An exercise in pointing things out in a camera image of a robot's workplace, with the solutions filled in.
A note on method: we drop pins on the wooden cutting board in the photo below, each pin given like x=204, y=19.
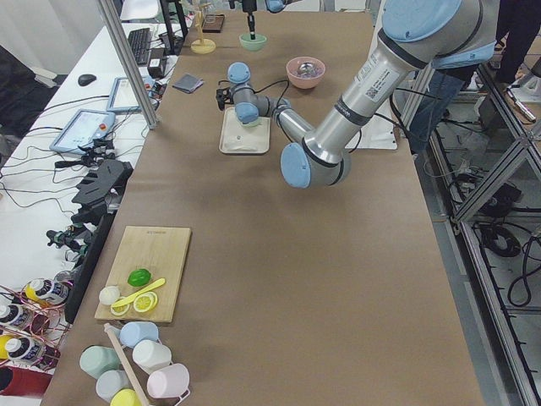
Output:
x=153, y=258

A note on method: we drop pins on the white steamed bun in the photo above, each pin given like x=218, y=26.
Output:
x=109, y=295

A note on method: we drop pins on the yellow bottle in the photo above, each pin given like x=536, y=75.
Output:
x=49, y=291

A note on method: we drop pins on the wooden mug stand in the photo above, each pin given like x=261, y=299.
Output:
x=201, y=45

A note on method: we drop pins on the pink bowl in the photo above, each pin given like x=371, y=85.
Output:
x=304, y=83

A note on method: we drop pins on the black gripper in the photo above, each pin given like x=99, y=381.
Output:
x=222, y=101

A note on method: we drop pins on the blue mug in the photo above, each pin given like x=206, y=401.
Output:
x=134, y=332

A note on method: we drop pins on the yellow plastic knife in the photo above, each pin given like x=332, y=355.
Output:
x=132, y=297

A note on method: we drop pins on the lemon slice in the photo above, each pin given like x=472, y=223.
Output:
x=118, y=310
x=145, y=302

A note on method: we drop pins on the person in dark clothes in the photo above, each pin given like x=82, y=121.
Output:
x=518, y=24

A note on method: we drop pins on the blue teach pendant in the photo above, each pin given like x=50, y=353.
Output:
x=121, y=98
x=82, y=130

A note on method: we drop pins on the yellow mug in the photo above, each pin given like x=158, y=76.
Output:
x=125, y=397

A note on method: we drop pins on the black computer mouse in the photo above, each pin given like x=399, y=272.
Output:
x=86, y=79

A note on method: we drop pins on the metal ice scoop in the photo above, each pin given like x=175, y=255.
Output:
x=307, y=69

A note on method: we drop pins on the green lime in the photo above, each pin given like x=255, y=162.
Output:
x=139, y=277

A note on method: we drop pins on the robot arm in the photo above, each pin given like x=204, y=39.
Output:
x=414, y=34

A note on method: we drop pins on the aluminium camera post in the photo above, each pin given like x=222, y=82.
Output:
x=119, y=40

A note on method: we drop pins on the grey mug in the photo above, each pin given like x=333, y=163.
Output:
x=110, y=383

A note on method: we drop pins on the dark framed tray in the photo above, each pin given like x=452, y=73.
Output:
x=213, y=23

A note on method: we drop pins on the pink mug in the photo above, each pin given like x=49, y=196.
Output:
x=169, y=382

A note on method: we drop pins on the grey folded cloth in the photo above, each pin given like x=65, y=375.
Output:
x=188, y=83

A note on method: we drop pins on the white mug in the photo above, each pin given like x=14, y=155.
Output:
x=151, y=356

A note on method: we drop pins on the cream rabbit tray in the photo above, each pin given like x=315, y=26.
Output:
x=236, y=140

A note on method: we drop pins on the black tool rack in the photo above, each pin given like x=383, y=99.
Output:
x=94, y=188

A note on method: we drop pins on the black keyboard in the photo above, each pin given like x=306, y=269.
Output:
x=139, y=42

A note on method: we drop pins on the green mug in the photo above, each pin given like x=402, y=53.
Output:
x=96, y=360

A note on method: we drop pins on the green bowl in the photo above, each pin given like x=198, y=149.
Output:
x=252, y=124
x=252, y=44

